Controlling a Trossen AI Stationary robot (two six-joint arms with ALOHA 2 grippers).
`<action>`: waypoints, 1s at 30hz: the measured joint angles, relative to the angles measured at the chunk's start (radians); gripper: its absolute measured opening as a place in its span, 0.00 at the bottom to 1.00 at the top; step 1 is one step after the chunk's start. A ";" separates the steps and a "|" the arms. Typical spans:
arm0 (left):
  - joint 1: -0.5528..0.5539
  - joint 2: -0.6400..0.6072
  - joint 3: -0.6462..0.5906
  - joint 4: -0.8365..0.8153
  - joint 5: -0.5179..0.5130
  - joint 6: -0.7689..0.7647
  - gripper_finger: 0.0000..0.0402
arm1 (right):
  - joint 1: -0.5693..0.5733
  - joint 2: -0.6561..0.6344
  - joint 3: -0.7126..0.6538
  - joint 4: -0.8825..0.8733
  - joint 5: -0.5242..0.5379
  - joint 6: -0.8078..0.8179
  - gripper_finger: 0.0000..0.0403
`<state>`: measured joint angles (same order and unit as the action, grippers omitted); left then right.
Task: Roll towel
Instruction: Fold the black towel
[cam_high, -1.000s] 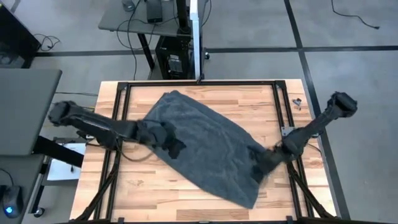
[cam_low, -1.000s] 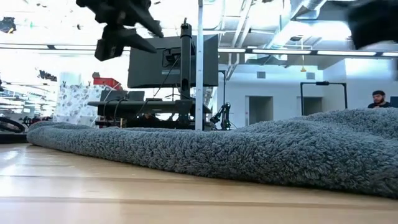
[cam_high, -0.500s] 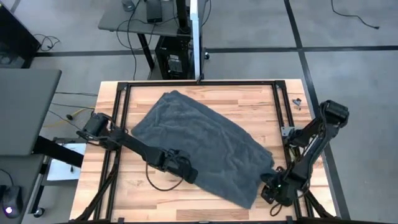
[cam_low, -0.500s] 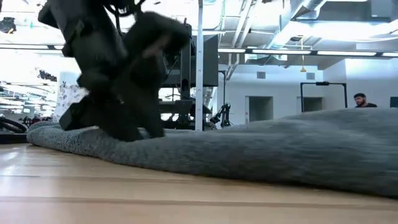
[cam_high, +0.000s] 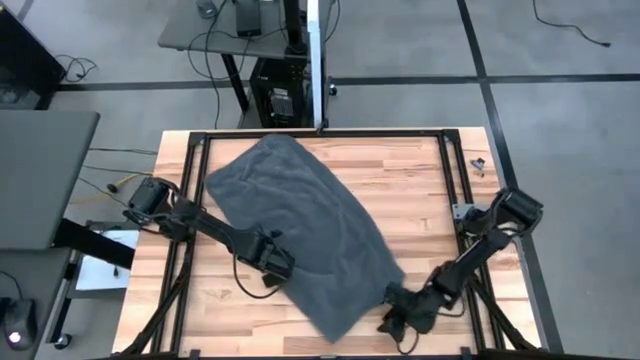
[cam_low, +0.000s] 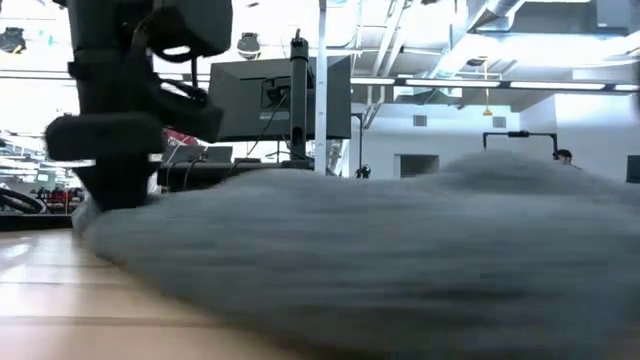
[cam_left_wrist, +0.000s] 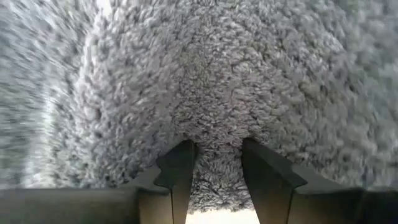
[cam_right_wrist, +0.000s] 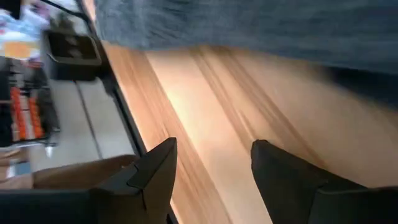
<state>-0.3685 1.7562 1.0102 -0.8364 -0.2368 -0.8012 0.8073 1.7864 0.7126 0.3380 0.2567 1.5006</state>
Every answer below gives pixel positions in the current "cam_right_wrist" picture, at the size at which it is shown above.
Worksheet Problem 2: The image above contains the grey terry towel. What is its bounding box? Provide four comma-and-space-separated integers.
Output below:
93, 0, 398, 75

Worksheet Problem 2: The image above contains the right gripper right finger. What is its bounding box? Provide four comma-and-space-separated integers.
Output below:
251, 139, 366, 224

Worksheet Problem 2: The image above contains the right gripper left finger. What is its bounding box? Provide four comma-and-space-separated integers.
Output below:
91, 137, 178, 224

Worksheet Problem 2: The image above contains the shelf with orange items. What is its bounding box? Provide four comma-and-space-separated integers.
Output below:
0, 83, 60, 147

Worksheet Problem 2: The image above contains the brown cardboard box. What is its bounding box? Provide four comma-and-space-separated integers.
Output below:
0, 154, 139, 190

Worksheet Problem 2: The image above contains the black plastic bin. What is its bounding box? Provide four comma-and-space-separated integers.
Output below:
43, 29, 103, 82

